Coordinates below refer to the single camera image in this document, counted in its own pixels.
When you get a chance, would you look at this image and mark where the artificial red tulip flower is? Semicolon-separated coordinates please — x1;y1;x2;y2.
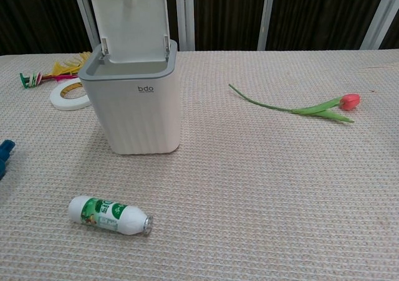
228;83;362;124

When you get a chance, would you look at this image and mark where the colourful feather shuttlecock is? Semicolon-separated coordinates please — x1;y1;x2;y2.
19;51;92;89

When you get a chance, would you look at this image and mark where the white bottle with green label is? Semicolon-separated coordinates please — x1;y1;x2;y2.
68;196;155;236

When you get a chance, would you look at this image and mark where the white metal frame post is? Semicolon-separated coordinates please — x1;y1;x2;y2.
257;0;277;51
174;0;196;52
363;0;399;50
70;0;100;49

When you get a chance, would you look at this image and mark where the white tape roll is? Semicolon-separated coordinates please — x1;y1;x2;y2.
49;82;92;110

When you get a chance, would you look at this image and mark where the white ribbed trash bin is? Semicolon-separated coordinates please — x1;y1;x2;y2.
78;0;181;155

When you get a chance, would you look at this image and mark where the beige woven tablecloth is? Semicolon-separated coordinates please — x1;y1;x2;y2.
0;47;399;281

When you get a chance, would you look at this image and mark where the blue plastic object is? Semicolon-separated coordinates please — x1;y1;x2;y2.
0;139;16;181

